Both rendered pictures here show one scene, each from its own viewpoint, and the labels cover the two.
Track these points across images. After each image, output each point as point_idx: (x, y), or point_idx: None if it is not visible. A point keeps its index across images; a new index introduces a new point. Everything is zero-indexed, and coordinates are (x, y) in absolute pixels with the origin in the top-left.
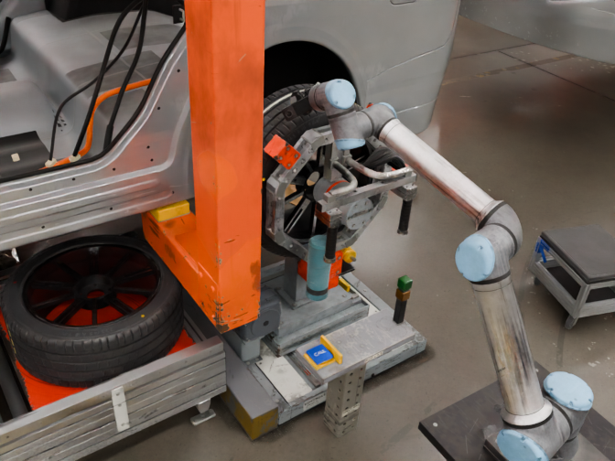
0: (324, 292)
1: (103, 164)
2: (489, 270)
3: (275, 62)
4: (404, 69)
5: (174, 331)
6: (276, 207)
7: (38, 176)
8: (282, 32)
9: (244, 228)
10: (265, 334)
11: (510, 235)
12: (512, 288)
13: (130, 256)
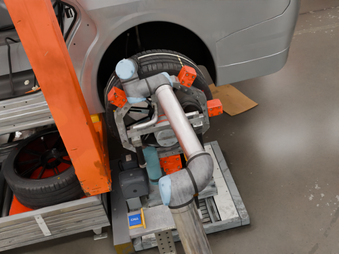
0: (157, 180)
1: (42, 94)
2: (166, 200)
3: (165, 28)
4: (247, 33)
5: None
6: (118, 128)
7: (9, 100)
8: (138, 17)
9: (82, 142)
10: (136, 196)
11: (190, 179)
12: (190, 214)
13: None
